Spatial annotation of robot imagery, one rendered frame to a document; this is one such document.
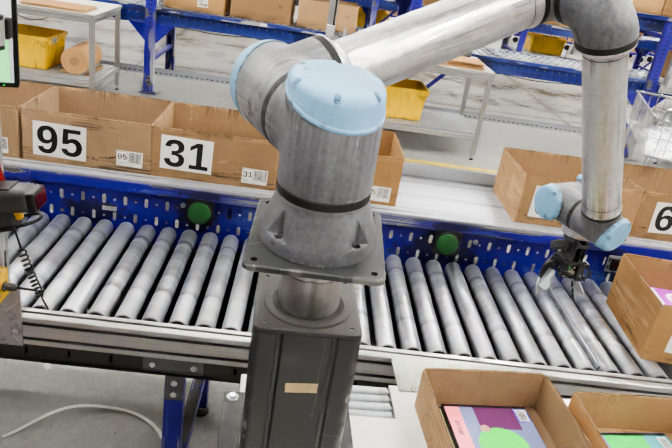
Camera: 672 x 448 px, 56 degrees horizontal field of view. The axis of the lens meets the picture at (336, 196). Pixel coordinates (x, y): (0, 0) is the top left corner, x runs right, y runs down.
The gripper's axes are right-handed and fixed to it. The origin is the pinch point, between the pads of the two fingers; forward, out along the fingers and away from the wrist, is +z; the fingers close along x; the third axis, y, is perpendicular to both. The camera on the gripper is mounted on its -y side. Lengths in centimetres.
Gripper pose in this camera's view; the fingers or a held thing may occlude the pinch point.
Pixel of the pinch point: (554, 293)
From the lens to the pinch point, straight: 195.1
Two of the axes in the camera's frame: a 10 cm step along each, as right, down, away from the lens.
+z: -1.4, 9.1, 3.8
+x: 9.9, 1.3, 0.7
